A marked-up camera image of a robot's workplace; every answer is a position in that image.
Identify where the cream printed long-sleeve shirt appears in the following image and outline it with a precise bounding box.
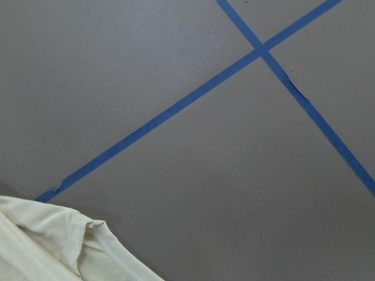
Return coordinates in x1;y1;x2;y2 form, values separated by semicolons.
1;196;161;280

